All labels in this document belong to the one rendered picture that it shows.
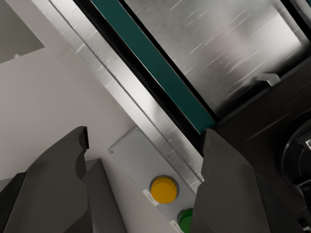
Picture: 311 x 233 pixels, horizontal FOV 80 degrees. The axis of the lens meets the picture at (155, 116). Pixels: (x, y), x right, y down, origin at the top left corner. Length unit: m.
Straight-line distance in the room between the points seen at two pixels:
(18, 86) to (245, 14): 0.46
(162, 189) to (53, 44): 0.35
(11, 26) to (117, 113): 1.40
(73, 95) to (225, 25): 0.31
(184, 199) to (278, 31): 0.29
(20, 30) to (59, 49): 1.24
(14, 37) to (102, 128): 1.36
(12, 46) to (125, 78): 1.47
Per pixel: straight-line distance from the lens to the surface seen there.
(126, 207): 0.49
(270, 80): 0.28
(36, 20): 0.48
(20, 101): 0.51
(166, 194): 0.31
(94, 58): 0.29
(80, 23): 0.31
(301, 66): 0.30
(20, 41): 1.67
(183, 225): 0.34
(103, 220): 0.44
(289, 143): 0.28
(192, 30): 0.32
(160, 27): 0.32
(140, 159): 0.30
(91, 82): 0.41
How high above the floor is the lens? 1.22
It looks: 75 degrees down
